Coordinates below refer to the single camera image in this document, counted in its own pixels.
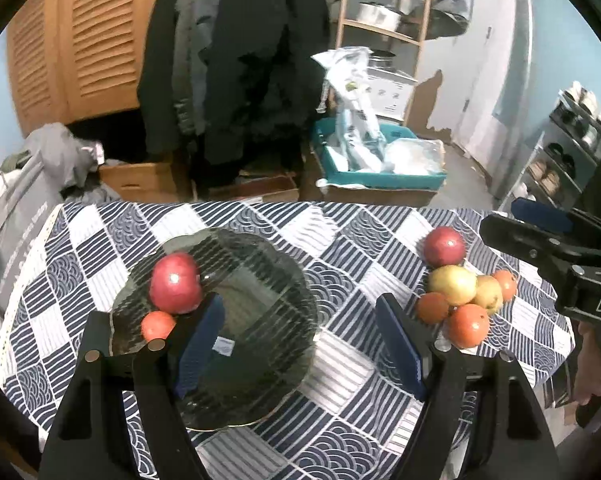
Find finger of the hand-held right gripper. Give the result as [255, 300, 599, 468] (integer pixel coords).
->
[511, 197, 601, 251]
[480, 214, 599, 282]

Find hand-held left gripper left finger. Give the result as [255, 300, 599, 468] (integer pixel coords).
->
[40, 292, 226, 480]

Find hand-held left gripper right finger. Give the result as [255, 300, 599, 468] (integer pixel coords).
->
[375, 293, 561, 480]

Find ribbed glass plate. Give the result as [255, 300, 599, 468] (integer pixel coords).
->
[109, 227, 321, 432]

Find red apple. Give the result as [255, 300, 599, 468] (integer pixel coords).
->
[149, 252, 204, 315]
[424, 226, 467, 268]

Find yellow apple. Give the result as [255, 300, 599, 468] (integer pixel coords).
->
[473, 275, 504, 315]
[427, 265, 477, 307]

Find person's right hand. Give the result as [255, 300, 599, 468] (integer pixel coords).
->
[573, 320, 601, 406]

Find small orange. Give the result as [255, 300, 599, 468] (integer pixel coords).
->
[141, 311, 177, 343]
[493, 270, 518, 302]

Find metal shoe rack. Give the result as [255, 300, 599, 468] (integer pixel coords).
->
[500, 87, 601, 211]

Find row of shoes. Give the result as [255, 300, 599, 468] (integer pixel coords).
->
[523, 81, 601, 196]

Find navy white patterned tablecloth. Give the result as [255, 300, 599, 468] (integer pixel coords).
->
[0, 200, 576, 480]

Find clear plastic bag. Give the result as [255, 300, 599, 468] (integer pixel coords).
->
[380, 137, 446, 176]

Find flat cardboard box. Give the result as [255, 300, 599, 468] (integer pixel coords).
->
[195, 172, 301, 203]

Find teal plastic crate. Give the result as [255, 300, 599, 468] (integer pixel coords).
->
[314, 119, 448, 191]

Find white appliance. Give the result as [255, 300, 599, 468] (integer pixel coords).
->
[367, 67, 416, 118]

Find grey fabric bag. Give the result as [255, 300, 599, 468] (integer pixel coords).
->
[0, 152, 64, 316]

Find printed white plastic bag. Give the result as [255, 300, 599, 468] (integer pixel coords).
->
[311, 47, 387, 171]

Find dark clothes bundle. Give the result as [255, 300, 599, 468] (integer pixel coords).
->
[433, 0, 478, 36]

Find grey clothing pile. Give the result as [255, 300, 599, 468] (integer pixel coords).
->
[23, 122, 106, 192]

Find wooden shelf rack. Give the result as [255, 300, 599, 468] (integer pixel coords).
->
[330, 0, 437, 126]

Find metal pot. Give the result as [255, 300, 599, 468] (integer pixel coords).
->
[356, 1, 402, 35]

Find black hanging coat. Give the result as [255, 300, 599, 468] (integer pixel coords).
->
[138, 0, 331, 166]

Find grey hanging coat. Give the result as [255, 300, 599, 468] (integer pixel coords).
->
[173, 0, 231, 136]

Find wooden louvered cabinet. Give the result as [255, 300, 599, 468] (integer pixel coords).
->
[5, 0, 168, 136]

